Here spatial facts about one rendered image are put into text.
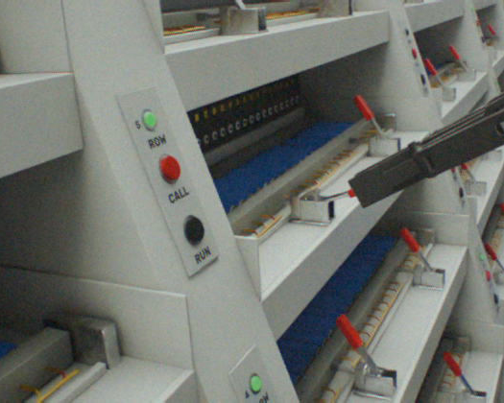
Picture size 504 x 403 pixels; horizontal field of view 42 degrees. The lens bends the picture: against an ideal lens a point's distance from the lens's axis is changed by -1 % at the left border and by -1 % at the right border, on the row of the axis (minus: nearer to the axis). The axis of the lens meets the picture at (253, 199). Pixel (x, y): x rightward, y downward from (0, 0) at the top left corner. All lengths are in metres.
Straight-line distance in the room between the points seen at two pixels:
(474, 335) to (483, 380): 0.09
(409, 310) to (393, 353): 0.11
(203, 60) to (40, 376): 0.26
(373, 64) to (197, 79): 0.57
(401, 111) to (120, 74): 0.67
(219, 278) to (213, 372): 0.06
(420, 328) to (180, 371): 0.46
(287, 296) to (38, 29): 0.28
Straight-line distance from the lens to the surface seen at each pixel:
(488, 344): 1.15
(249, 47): 0.58
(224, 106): 0.82
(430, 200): 1.07
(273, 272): 0.54
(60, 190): 0.42
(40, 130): 0.37
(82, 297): 0.44
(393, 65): 1.03
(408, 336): 0.81
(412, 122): 1.04
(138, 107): 0.42
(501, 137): 0.53
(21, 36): 0.41
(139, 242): 0.40
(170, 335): 0.41
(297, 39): 0.69
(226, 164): 0.79
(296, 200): 0.64
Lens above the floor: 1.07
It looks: 8 degrees down
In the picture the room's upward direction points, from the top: 21 degrees counter-clockwise
